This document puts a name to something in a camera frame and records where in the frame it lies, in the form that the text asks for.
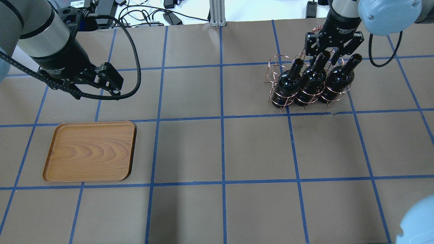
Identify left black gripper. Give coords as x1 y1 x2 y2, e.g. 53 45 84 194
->
52 62 124 100

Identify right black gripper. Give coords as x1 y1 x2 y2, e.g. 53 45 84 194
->
305 10 364 66

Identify dark wine bottle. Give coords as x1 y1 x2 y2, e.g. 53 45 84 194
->
294 50 331 107
318 54 362 104
271 58 304 109

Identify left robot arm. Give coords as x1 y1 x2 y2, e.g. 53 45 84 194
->
1 0 136 100

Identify wooden tray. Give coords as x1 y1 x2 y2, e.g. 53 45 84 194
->
42 121 137 182

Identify black power brick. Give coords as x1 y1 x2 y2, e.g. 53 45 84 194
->
163 12 183 26

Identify black braided right cable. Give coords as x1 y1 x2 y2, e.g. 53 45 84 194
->
369 31 403 68

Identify black braided cable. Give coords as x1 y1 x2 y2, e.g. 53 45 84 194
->
369 31 403 68
0 8 141 101

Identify black braided left cable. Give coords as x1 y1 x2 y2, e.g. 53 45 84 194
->
0 8 141 101

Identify copper wire bottle basket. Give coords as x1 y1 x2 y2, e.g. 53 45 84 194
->
264 25 351 111

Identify aluminium frame post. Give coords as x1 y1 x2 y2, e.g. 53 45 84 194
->
209 0 227 27

